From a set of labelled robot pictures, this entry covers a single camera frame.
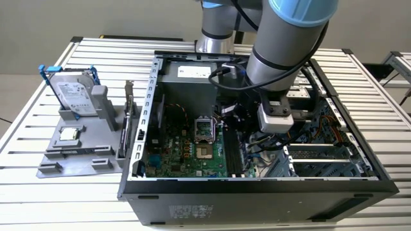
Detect red black twisted wire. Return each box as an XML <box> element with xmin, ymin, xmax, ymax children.
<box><xmin>164</xmin><ymin>103</ymin><xmax>189</xmax><ymax>127</ymax></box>

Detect CPU socket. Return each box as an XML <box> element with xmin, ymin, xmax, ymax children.
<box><xmin>195</xmin><ymin>143</ymin><xmax>215</xmax><ymax>160</ymax></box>

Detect silver CPU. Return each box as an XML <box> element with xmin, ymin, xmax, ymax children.
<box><xmin>60</xmin><ymin>127</ymin><xmax>80</xmax><ymax>141</ymax></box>

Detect red yellow power wires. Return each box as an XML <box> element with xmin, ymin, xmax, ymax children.
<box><xmin>311</xmin><ymin>115</ymin><xmax>343</xmax><ymax>148</ymax></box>

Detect grey power supply unit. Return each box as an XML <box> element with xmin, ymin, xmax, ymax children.
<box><xmin>156</xmin><ymin>61</ymin><xmax>221</xmax><ymax>119</ymax></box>

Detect black RAM slot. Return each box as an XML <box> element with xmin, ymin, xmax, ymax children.
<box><xmin>227</xmin><ymin>131</ymin><xmax>237</xmax><ymax>177</ymax></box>
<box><xmin>231</xmin><ymin>131</ymin><xmax>240</xmax><ymax>177</ymax></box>
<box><xmin>223</xmin><ymin>129</ymin><xmax>232</xmax><ymax>177</ymax></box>

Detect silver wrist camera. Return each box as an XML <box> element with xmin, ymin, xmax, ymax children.
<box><xmin>256</xmin><ymin>101</ymin><xmax>295</xmax><ymax>133</ymax></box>
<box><xmin>221</xmin><ymin>62</ymin><xmax>240</xmax><ymax>79</ymax></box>

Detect hard disk in blue carrier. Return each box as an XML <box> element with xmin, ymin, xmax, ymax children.
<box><xmin>37</xmin><ymin>64</ymin><xmax>102</xmax><ymax>120</ymax></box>

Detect black open PC case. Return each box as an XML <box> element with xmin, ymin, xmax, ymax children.
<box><xmin>117</xmin><ymin>50</ymin><xmax>400</xmax><ymax>226</ymax></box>

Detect grey parts rack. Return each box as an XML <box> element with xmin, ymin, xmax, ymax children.
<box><xmin>36</xmin><ymin>85</ymin><xmax>141</xmax><ymax>179</ymax></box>

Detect grey metal drive cage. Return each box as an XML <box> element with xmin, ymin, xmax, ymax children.
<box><xmin>287</xmin><ymin>64</ymin><xmax>323</xmax><ymax>104</ymax></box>

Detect green motherboard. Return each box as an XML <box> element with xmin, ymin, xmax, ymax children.
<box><xmin>142</xmin><ymin>115</ymin><xmax>257</xmax><ymax>179</ymax></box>

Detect black graphics card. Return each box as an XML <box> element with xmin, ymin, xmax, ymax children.
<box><xmin>117</xmin><ymin>80</ymin><xmax>137</xmax><ymax>160</ymax></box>

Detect black cable bundle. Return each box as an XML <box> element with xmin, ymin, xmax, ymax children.
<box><xmin>248</xmin><ymin>132</ymin><xmax>311</xmax><ymax>156</ymax></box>

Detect metal slat side table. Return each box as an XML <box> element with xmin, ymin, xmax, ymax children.
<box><xmin>380</xmin><ymin>51</ymin><xmax>411</xmax><ymax>88</ymax></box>

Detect metal socket cover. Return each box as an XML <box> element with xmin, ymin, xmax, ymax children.
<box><xmin>195</xmin><ymin>115</ymin><xmax>215</xmax><ymax>143</ymax></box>

